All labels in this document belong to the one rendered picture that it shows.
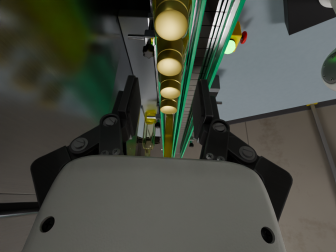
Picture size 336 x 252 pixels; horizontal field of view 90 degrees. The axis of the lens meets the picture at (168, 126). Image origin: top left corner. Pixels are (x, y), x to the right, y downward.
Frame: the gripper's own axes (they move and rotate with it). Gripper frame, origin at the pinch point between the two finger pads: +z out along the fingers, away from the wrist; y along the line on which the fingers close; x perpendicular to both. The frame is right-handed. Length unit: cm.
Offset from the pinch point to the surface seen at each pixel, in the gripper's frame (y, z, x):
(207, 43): 11.2, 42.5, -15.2
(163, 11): -0.8, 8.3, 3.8
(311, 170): 188, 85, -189
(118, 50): -11.7, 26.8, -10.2
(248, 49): 31, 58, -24
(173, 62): 0.5, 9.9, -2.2
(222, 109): 37, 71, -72
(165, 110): -0.3, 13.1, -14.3
